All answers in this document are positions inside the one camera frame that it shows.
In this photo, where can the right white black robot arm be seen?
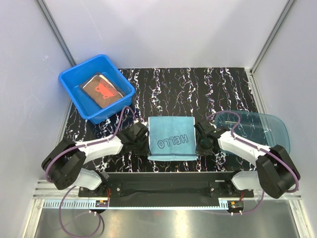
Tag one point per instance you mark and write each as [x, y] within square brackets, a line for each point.
[275, 172]

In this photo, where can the translucent teal plastic basket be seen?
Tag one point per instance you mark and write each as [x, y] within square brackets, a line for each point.
[260, 128]

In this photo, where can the dark grey-blue towel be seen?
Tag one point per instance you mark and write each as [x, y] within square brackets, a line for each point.
[80, 87]

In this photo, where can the left small connector board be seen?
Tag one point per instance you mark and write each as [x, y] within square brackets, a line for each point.
[101, 203]

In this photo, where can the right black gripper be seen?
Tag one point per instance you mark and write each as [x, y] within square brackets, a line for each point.
[199, 150]

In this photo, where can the blue plastic bin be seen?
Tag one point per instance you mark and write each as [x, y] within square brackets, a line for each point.
[87, 108]

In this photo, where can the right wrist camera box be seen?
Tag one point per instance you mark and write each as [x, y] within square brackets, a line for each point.
[204, 127]

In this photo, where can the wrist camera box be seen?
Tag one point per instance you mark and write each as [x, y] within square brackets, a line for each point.
[204, 127]
[138, 130]

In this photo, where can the left aluminium frame post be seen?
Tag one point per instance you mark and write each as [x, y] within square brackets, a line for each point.
[55, 31]

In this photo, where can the brown towel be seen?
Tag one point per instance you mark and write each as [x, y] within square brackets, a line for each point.
[102, 91]

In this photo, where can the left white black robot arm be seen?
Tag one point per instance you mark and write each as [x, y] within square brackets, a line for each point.
[64, 165]

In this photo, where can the right small connector board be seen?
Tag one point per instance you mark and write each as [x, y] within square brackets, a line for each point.
[236, 204]

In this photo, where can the small connector board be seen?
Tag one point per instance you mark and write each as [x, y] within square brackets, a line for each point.
[101, 203]
[236, 204]

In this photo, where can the aluminium front rail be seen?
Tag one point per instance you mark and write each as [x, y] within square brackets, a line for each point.
[53, 199]

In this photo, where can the right aluminium frame post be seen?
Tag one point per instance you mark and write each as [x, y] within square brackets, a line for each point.
[272, 35]

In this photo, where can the aluminium frame post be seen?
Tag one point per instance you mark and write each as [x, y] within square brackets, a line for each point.
[272, 35]
[55, 31]

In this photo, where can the blue striped towel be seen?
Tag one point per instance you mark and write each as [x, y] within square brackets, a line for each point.
[172, 139]

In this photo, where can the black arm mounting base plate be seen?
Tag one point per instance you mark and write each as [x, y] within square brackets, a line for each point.
[209, 184]

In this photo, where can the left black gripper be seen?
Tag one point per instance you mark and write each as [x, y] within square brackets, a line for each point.
[146, 150]

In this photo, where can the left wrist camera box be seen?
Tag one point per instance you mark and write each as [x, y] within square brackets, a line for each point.
[138, 130]

